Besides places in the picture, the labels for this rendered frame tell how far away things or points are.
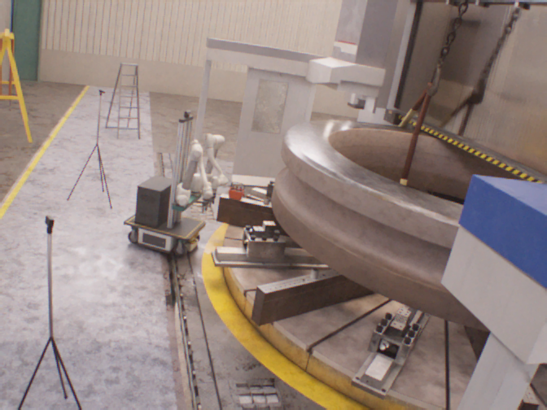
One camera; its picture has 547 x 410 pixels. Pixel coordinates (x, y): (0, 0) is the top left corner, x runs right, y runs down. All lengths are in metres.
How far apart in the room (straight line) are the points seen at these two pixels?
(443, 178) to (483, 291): 7.36
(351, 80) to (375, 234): 4.24
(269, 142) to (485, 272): 8.39
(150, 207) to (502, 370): 5.45
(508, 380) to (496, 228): 0.44
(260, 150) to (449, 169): 3.60
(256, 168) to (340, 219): 5.01
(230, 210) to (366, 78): 3.40
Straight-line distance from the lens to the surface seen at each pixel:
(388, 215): 4.53
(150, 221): 6.54
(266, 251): 5.78
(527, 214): 1.45
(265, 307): 4.76
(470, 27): 8.58
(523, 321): 1.47
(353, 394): 4.74
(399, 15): 10.02
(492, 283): 1.56
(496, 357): 1.58
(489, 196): 1.56
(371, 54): 8.73
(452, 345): 5.47
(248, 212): 6.86
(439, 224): 4.40
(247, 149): 9.68
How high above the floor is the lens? 3.00
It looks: 20 degrees down
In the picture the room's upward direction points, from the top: 10 degrees clockwise
